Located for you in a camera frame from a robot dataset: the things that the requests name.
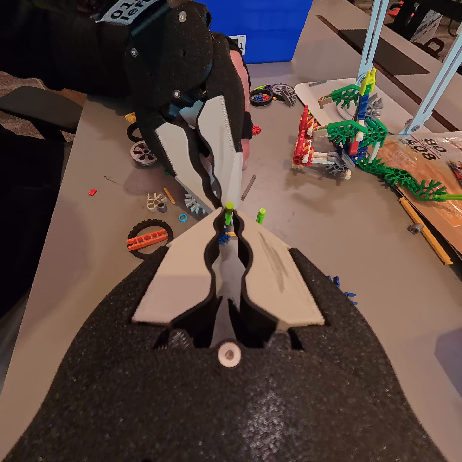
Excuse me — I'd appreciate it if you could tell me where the large black toy tyre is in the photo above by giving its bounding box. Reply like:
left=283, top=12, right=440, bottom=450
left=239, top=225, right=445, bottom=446
left=127, top=219, right=174, bottom=260

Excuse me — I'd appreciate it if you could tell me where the person's left hand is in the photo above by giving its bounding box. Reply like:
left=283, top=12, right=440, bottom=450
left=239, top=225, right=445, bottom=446
left=230, top=51, right=252, bottom=171

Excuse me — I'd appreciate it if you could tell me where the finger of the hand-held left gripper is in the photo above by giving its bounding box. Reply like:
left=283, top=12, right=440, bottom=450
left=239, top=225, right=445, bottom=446
left=196, top=95, right=244, bottom=203
left=154, top=122, right=222, bottom=214

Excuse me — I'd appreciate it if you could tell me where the printed plastic toy bag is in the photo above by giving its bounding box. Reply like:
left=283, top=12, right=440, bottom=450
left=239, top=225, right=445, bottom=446
left=375, top=131, right=462, bottom=231

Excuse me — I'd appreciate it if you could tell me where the orange toy connector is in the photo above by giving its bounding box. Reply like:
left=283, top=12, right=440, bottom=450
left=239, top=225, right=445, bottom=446
left=126, top=230, right=169, bottom=252

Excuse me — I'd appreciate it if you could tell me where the blue connectors green rod assembly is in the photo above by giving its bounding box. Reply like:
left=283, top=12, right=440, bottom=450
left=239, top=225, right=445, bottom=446
left=218, top=202, right=237, bottom=246

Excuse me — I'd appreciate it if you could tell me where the grey wheel hub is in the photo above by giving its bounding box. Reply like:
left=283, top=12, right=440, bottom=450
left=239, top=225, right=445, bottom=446
left=130, top=141, right=158, bottom=167

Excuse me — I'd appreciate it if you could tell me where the multicolour construction toy model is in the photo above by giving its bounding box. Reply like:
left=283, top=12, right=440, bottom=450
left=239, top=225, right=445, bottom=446
left=292, top=69, right=462, bottom=203

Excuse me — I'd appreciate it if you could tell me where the black office chair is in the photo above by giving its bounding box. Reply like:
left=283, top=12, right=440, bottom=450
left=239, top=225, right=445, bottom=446
left=0, top=86, right=84, bottom=142

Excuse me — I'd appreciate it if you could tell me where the long yellow toy rod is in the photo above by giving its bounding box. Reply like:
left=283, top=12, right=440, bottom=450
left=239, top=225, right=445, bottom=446
left=399, top=197, right=453, bottom=266

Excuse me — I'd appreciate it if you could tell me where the small black toy tyre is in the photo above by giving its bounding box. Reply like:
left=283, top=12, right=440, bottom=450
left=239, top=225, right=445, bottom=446
left=250, top=88, right=273, bottom=107

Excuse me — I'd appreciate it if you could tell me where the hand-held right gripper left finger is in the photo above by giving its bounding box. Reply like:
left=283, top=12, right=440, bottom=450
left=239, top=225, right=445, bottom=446
left=132, top=209, right=225, bottom=349

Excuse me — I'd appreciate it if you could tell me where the grey spoked toy wheel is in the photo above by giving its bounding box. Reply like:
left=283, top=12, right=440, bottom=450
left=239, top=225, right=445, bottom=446
left=271, top=84, right=295, bottom=102

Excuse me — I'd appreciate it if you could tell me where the blue storage bin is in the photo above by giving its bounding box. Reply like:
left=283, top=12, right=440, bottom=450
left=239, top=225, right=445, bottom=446
left=195, top=0, right=314, bottom=65

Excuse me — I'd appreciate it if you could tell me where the white box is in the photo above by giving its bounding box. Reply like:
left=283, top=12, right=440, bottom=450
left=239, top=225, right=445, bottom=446
left=411, top=10, right=444, bottom=45

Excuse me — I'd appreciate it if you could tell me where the person's left forearm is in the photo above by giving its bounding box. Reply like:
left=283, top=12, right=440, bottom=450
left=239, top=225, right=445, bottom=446
left=0, top=0, right=127, bottom=96

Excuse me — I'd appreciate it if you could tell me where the white snowflake connector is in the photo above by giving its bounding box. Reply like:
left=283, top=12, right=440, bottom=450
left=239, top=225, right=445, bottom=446
left=184, top=194, right=207, bottom=215

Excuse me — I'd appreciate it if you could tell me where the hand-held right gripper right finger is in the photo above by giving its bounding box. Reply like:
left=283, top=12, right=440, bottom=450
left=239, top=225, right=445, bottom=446
left=233, top=209, right=325, bottom=349

